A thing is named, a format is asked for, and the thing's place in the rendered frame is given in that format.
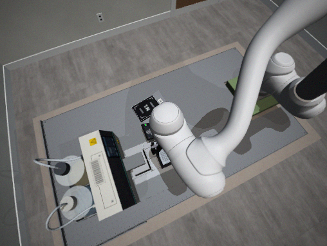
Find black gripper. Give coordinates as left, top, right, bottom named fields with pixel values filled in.
left=151, top=143, right=162, bottom=156

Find black rectangular frame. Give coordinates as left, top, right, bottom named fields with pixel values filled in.
left=132, top=95, right=159, bottom=122

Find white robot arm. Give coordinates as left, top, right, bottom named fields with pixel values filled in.
left=149, top=0, right=327, bottom=198

